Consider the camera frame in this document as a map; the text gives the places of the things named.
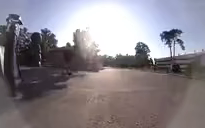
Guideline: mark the tall sunlit tree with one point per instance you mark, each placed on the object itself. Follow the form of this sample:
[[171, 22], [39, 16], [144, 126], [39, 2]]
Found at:
[[85, 46]]

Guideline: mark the row of dark trees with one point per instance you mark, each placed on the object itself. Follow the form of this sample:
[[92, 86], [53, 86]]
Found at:
[[36, 43]]

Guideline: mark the round dark tree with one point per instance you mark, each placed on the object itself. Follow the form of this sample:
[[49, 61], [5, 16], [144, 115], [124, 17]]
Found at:
[[142, 50]]

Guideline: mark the white fence wall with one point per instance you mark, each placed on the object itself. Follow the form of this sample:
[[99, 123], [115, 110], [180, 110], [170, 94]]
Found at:
[[186, 60]]

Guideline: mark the low brown building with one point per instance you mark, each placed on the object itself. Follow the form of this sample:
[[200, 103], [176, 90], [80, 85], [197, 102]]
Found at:
[[58, 56]]

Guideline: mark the distant tree line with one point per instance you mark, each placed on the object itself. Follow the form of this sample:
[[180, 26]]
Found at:
[[120, 60]]

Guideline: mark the tall thin tree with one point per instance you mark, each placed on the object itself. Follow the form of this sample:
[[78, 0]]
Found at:
[[172, 36]]

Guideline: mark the dark pole with top box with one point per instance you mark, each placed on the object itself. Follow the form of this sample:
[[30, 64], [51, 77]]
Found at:
[[12, 53]]

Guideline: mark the grey asphalt road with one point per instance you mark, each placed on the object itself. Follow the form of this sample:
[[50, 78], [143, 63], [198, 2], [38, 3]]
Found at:
[[116, 100]]

